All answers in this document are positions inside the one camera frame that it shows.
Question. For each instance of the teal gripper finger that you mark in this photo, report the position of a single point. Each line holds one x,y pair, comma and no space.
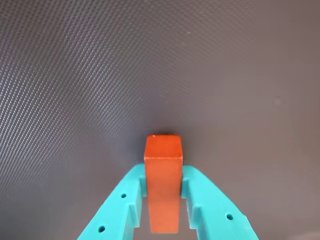
212,210
115,210

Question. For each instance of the orange wooden block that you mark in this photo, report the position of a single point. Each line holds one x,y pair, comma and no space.
162,187

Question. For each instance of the dark grey textured mat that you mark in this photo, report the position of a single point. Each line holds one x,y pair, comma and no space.
100,75

